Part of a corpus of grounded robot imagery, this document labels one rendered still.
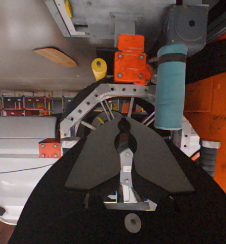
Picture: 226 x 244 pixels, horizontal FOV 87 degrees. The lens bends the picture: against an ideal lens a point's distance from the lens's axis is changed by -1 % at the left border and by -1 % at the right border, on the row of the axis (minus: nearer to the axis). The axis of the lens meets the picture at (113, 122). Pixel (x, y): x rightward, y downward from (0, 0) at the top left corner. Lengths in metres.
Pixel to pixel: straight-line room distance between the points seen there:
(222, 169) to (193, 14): 0.64
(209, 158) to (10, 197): 1.28
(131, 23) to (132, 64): 0.30
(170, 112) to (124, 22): 0.53
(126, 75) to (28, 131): 0.80
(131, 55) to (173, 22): 0.25
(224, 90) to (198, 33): 0.26
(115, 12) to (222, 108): 0.63
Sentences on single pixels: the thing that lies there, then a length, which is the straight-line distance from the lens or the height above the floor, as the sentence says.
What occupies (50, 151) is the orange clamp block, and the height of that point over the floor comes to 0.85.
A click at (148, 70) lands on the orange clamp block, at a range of 0.53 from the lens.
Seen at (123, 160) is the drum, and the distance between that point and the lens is 0.37.
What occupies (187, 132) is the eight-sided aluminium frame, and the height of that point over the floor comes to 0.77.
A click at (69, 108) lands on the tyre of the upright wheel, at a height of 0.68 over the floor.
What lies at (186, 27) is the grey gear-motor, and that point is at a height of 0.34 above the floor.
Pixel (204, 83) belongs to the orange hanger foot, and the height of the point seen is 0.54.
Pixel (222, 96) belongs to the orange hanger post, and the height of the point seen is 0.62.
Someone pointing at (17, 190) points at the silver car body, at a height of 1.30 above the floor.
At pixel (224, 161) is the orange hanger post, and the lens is 0.65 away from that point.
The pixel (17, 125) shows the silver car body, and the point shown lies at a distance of 1.09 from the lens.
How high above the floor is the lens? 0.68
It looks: 6 degrees up
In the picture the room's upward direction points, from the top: 179 degrees counter-clockwise
